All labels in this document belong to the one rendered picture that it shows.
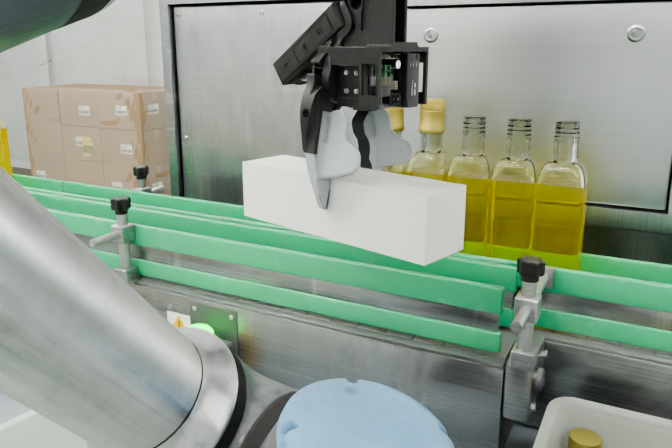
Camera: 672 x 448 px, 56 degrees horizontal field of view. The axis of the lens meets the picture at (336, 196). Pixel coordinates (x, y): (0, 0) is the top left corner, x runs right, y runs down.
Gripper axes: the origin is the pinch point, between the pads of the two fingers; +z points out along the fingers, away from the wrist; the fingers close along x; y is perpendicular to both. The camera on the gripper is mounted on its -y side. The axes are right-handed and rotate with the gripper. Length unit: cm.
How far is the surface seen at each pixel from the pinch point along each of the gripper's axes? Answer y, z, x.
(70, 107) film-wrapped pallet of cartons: -413, 30, 157
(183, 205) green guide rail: -54, 14, 16
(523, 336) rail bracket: 12.8, 16.9, 15.1
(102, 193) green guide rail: -73, 14, 11
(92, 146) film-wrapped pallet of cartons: -396, 58, 163
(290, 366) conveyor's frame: -16.3, 28.3, 7.3
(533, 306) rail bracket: 13.8, 13.0, 14.9
